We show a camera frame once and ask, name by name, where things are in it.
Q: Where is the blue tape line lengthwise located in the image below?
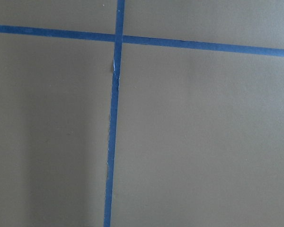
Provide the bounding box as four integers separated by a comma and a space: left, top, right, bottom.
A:
103, 0, 125, 227

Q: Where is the blue tape line crosswise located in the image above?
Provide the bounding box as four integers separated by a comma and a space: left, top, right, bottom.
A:
0, 25, 284, 57

